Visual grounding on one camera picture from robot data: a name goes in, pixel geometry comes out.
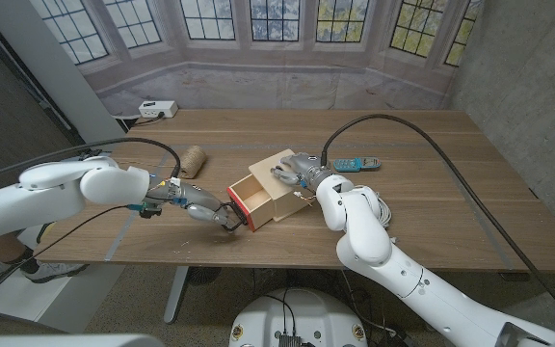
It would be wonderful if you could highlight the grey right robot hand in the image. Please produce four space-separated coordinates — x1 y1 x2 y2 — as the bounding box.
271 152 331 189

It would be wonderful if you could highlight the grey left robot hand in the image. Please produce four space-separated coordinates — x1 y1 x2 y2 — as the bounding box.
175 181 243 233

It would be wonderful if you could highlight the plywood box with slot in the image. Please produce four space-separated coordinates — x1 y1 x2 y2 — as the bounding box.
248 147 315 223

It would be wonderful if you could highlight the red-front drawer with black handle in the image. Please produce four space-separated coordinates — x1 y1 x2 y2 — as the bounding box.
219 173 276 234

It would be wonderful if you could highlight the brown twine spool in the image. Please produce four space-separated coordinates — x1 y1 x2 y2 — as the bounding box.
179 145 208 179

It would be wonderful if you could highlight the teal toy flip phone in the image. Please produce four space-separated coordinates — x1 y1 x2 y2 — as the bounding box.
332 156 383 174

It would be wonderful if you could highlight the black round floor object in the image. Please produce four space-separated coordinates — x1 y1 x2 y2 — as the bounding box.
188 266 223 287

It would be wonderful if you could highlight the grey table leg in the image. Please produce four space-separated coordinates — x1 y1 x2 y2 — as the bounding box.
163 265 192 325

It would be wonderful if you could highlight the printed window backdrop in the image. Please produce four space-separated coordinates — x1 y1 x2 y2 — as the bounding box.
29 0 484 118

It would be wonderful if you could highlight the white power strip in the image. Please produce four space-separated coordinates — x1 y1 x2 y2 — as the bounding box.
138 99 179 120

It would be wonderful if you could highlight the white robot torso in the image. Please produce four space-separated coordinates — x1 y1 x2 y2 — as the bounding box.
228 287 369 347

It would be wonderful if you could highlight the grey sneaker with black sock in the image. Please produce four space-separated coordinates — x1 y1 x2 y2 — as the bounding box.
10 246 89 285

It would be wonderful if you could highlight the white floor platform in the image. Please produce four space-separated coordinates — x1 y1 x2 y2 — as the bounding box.
0 226 127 334

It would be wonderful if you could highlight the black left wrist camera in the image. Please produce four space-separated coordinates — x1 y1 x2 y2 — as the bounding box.
126 201 164 220

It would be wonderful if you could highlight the coiled white cable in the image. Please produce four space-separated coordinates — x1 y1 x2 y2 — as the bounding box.
352 184 399 243

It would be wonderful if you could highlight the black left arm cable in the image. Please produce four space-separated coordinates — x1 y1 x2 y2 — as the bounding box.
0 136 184 187

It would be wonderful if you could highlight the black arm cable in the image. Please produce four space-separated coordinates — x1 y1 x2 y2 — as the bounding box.
320 113 555 332
0 136 184 187

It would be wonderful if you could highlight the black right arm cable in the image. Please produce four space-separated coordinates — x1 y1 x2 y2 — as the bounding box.
320 113 555 332

